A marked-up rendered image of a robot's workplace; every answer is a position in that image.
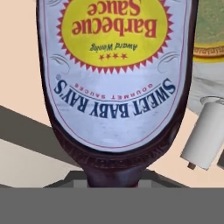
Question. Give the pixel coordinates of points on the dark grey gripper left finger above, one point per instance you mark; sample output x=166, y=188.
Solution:
x=75, y=178

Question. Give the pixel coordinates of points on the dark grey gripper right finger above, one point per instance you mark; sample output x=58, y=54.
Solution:
x=154, y=180

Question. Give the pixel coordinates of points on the barbecue sauce bottle white label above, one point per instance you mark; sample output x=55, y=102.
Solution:
x=116, y=116

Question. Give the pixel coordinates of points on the dark grey object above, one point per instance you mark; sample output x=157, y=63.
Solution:
x=221, y=160

